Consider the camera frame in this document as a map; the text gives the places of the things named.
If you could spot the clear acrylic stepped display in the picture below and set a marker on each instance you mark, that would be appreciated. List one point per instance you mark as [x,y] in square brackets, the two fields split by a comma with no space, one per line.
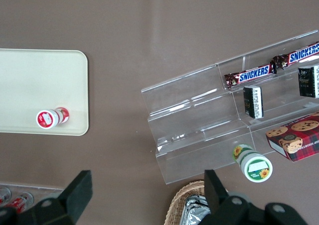
[194,125]

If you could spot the Snickers chocolate bar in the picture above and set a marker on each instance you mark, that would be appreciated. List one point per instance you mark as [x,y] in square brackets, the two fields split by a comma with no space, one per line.
[253,74]
[299,56]

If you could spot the beige plastic tray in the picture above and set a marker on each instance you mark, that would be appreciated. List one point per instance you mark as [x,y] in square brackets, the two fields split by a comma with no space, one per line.
[37,80]

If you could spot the green sunflower cup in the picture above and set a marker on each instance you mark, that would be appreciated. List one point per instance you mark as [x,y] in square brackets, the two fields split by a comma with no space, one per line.
[255,169]

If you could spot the red cola bottle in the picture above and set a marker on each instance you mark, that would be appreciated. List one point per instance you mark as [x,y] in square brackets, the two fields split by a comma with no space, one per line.
[21,202]

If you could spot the light wicker basket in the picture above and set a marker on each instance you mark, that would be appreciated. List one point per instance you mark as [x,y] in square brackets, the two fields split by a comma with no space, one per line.
[178,202]

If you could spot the red tartan cookie box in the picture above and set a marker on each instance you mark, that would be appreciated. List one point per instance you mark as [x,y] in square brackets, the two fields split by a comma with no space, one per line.
[299,138]

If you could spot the clear acrylic bottle rack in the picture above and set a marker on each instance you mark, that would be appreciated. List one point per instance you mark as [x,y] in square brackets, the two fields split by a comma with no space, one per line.
[45,189]

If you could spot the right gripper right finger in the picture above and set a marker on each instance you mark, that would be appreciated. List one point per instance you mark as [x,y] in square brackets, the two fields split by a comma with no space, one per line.
[214,192]

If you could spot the small black box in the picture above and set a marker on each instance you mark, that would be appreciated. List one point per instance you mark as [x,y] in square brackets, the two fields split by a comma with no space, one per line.
[307,81]
[252,101]

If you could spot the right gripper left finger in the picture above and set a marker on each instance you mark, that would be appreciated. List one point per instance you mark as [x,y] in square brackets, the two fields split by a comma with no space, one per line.
[79,190]

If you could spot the red yogurt cup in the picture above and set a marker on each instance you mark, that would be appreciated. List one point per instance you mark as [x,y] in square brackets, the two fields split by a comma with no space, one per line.
[46,119]

